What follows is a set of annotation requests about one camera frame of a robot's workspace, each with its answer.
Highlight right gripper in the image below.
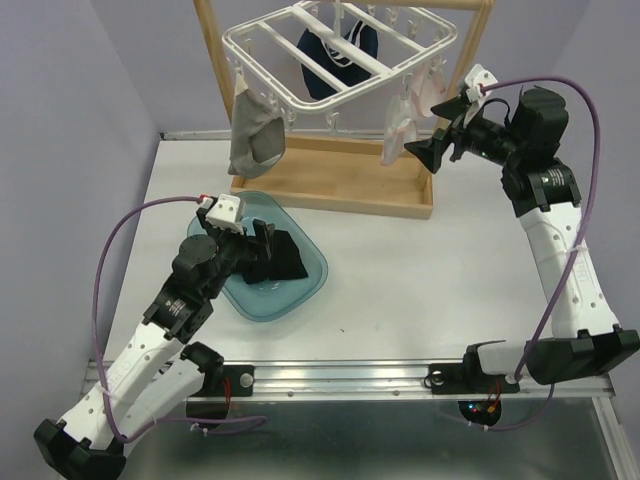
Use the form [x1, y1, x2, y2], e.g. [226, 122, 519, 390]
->
[404, 93, 526, 173]

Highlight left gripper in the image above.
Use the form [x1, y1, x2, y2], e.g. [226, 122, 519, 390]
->
[197, 209, 274, 299]

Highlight white pink underwear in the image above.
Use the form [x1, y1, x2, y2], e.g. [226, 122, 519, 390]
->
[381, 63, 446, 166]

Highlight black underwear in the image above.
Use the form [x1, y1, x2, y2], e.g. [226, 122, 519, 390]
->
[241, 230, 308, 285]

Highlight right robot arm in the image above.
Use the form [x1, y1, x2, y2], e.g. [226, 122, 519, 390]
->
[405, 87, 639, 392]

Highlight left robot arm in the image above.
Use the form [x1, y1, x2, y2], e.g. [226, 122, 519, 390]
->
[34, 194, 274, 479]

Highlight grey underwear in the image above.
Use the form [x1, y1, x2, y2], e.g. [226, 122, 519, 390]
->
[227, 74, 286, 179]

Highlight navy blue underwear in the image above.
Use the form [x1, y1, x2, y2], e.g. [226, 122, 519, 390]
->
[297, 21, 379, 100]

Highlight teal plastic basin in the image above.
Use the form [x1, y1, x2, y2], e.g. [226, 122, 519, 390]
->
[172, 191, 328, 322]

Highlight wooden rack stand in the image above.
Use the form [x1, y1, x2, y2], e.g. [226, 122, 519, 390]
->
[194, 1, 494, 219]

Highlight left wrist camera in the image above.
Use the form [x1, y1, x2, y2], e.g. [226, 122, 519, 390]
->
[198, 194, 245, 235]

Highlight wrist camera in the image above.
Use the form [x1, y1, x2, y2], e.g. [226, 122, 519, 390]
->
[198, 194, 245, 235]
[460, 63, 498, 104]

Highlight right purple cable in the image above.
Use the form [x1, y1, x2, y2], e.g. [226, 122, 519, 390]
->
[467, 75, 601, 431]

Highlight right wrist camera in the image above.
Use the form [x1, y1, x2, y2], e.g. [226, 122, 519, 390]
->
[460, 63, 498, 104]

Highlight white clip hanger frame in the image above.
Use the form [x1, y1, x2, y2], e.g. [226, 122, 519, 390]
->
[222, 1, 458, 129]

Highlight aluminium rail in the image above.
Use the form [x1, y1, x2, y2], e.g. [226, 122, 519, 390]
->
[82, 357, 616, 401]

